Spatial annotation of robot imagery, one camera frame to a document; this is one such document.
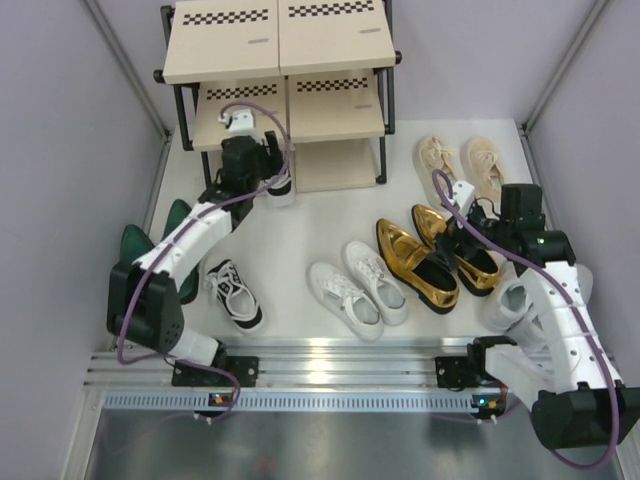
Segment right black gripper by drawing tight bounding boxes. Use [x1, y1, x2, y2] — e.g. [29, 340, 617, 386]
[426, 200, 513, 273]

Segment black white sneaker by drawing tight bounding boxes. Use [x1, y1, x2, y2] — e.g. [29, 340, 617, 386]
[204, 259, 264, 335]
[266, 174, 295, 208]

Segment white sneaker one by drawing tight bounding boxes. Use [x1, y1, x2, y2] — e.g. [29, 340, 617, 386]
[343, 241, 408, 327]
[307, 261, 384, 342]

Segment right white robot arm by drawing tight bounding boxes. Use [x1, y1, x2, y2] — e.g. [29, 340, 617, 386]
[437, 181, 639, 450]

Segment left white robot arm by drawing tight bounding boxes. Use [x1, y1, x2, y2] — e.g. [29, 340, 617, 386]
[106, 131, 288, 388]

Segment right green pointed shoe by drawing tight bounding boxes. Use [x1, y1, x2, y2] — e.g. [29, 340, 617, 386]
[163, 199, 200, 305]

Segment green pointed shoe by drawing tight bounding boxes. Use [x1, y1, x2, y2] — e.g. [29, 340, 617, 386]
[119, 224, 154, 280]
[163, 199, 200, 305]

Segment beige black-framed shoe shelf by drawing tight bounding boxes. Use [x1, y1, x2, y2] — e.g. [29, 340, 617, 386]
[154, 1, 402, 192]

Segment left green pointed shoe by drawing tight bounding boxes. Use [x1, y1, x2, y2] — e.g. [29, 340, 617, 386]
[119, 224, 154, 280]

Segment gold loafer right one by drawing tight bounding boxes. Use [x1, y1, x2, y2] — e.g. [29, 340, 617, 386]
[411, 204, 499, 297]

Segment gold loafer one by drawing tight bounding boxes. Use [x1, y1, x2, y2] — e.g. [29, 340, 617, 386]
[411, 204, 499, 297]
[375, 219, 459, 315]

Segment gold loafer left one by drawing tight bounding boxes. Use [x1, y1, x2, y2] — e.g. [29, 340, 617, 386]
[375, 219, 459, 315]

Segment beige sneaker right one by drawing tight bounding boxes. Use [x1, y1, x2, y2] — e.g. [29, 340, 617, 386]
[460, 136, 505, 203]

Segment beige sneaker one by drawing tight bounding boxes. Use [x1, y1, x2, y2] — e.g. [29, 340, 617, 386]
[413, 135, 463, 211]
[460, 136, 505, 203]

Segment white chunky sneaker left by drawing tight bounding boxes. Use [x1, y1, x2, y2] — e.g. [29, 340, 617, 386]
[480, 278, 532, 332]

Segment white chunky sneaker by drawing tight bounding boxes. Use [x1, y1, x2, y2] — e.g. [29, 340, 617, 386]
[512, 264, 594, 353]
[480, 278, 532, 332]

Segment beige sneaker left one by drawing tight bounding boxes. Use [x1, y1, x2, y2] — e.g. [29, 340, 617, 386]
[413, 135, 463, 211]

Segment white chunky sneaker right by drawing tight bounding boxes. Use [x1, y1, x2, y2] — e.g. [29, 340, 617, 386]
[512, 264, 594, 353]

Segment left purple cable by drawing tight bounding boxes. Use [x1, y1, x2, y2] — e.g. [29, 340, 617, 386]
[115, 102, 296, 426]

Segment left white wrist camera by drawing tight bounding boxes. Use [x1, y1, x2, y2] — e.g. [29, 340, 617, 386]
[218, 109, 256, 137]

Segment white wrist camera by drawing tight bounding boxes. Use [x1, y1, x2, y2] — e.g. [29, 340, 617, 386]
[447, 181, 475, 217]
[218, 109, 256, 137]

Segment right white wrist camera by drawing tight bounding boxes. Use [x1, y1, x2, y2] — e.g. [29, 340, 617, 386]
[447, 181, 475, 217]

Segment perforated grey cable duct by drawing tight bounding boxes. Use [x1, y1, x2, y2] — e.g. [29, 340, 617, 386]
[103, 390, 505, 414]

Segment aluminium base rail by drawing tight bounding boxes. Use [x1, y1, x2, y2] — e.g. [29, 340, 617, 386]
[83, 337, 471, 391]

